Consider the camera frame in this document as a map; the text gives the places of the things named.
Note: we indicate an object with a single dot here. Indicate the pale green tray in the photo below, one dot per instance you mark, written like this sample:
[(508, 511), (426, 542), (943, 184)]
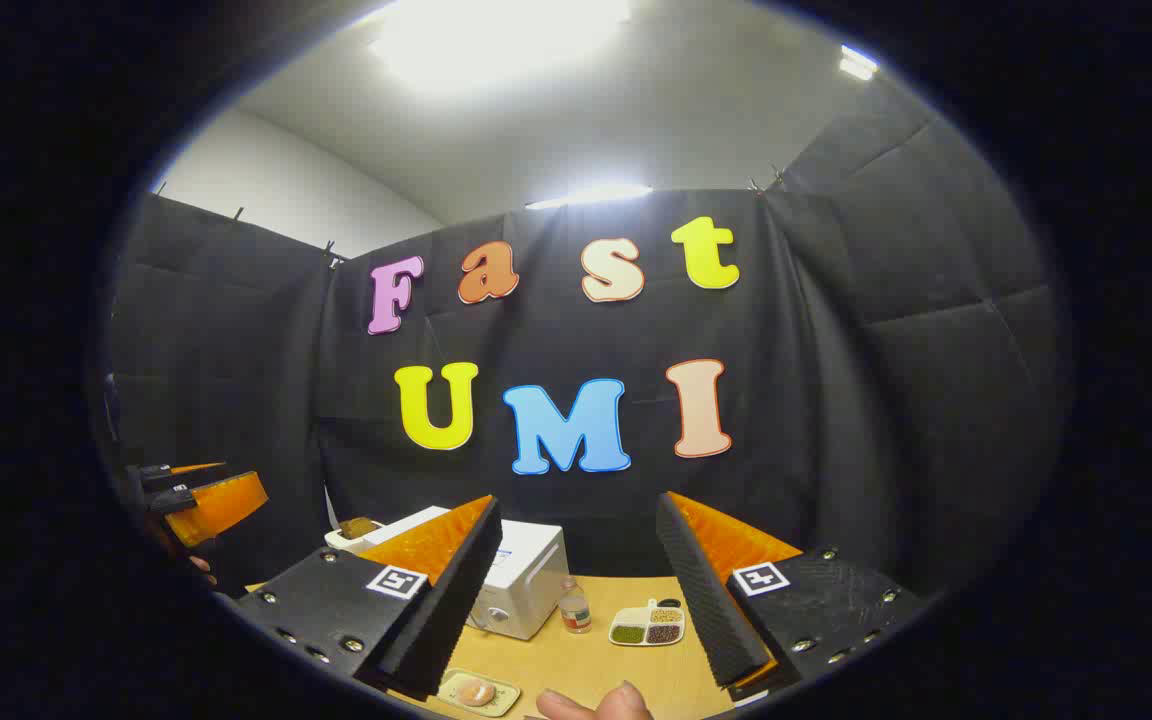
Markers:
[(506, 695)]

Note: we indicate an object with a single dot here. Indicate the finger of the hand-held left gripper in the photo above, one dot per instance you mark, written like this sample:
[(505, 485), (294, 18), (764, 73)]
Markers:
[(171, 474), (221, 505)]

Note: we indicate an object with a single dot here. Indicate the white toaster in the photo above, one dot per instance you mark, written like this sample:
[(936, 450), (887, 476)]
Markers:
[(336, 540)]

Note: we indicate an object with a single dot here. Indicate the small clear bottle red label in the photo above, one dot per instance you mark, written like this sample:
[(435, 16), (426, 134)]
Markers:
[(574, 610)]

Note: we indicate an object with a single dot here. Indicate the white divided dish with beans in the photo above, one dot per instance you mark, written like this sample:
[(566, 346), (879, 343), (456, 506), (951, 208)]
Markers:
[(646, 625)]

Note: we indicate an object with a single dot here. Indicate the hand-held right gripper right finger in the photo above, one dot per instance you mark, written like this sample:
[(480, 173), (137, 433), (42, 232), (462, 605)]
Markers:
[(701, 590)]

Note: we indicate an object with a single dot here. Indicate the black backdrop cloth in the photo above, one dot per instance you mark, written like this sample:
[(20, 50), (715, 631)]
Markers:
[(836, 350)]

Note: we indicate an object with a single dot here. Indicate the brown bread slice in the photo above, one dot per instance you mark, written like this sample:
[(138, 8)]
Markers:
[(360, 527)]

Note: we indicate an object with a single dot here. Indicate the long ceiling light panel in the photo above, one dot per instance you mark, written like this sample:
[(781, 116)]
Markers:
[(591, 195)]

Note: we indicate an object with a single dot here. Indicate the small ceiling light panel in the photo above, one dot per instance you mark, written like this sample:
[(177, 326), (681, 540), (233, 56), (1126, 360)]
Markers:
[(858, 63)]

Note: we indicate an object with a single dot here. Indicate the large ceiling light panel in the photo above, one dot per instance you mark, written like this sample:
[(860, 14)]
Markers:
[(496, 40)]

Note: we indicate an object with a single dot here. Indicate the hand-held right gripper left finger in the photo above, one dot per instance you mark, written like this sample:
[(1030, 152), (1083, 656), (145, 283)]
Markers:
[(456, 590)]

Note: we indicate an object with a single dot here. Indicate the white microwave oven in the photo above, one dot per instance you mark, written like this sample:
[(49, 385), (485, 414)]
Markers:
[(526, 570)]

